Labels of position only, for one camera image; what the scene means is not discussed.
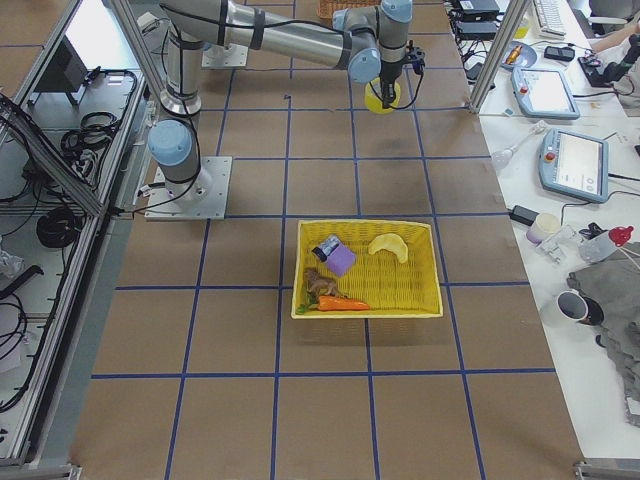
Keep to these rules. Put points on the purple foam block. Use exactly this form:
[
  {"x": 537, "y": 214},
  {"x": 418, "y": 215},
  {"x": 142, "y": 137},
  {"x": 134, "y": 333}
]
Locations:
[{"x": 340, "y": 260}]

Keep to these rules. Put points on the near teach pendant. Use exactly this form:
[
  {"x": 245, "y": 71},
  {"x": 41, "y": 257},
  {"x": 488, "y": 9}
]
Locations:
[{"x": 574, "y": 165}]

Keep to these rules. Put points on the blue plate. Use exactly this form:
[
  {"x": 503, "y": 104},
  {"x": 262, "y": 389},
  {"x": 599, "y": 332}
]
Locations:
[{"x": 527, "y": 58}]

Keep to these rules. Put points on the grey cloth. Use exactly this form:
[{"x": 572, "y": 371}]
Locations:
[{"x": 613, "y": 285}]

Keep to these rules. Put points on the small silver can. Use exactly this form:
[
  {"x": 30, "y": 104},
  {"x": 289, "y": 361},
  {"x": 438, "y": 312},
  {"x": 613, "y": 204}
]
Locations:
[{"x": 325, "y": 248}]

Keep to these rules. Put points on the orange toy carrot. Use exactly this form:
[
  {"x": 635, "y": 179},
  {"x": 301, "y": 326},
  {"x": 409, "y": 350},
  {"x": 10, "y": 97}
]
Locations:
[{"x": 326, "y": 303}]

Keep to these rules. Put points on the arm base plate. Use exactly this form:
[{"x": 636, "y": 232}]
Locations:
[
  {"x": 215, "y": 57},
  {"x": 206, "y": 199}
]

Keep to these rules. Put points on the brown wicker basket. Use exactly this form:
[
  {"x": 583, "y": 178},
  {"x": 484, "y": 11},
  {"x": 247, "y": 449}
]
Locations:
[{"x": 326, "y": 8}]

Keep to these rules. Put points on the brass cylinder part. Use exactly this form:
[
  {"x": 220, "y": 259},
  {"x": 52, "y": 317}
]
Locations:
[{"x": 513, "y": 55}]

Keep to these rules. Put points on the yellow toy croissant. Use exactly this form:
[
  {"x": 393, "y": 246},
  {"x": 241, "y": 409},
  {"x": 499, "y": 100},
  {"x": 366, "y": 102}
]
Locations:
[{"x": 390, "y": 242}]

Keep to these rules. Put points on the yellow tape roll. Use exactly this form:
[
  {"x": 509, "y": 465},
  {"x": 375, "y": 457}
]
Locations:
[{"x": 373, "y": 98}]

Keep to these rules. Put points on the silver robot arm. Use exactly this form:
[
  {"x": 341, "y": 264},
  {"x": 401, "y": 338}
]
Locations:
[{"x": 371, "y": 43}]

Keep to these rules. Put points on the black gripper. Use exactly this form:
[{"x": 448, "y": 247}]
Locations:
[{"x": 388, "y": 80}]

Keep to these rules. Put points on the black white mug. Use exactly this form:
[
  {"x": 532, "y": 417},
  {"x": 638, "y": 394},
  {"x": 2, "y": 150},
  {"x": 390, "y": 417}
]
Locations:
[{"x": 579, "y": 308}]

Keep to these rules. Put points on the teach pendant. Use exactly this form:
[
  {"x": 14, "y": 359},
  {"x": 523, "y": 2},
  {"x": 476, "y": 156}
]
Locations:
[
  {"x": 574, "y": 165},
  {"x": 544, "y": 94}
]

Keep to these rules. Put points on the far teach pendant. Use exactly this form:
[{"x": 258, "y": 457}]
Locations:
[{"x": 544, "y": 94}]

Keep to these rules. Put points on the lavender white cup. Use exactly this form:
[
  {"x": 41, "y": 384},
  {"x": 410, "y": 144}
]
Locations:
[{"x": 544, "y": 225}]

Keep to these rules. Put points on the aluminium frame post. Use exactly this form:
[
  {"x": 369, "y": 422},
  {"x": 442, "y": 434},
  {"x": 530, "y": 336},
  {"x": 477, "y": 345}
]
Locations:
[{"x": 514, "y": 13}]

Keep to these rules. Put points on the black power adapter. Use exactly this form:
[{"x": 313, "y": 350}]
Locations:
[{"x": 523, "y": 215}]

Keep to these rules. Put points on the clear bottle red cap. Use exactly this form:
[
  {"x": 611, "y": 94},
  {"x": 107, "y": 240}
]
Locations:
[{"x": 604, "y": 245}]

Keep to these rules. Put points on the yellow woven basket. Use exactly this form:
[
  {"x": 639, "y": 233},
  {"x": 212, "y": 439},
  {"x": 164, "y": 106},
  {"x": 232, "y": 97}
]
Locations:
[{"x": 390, "y": 288}]

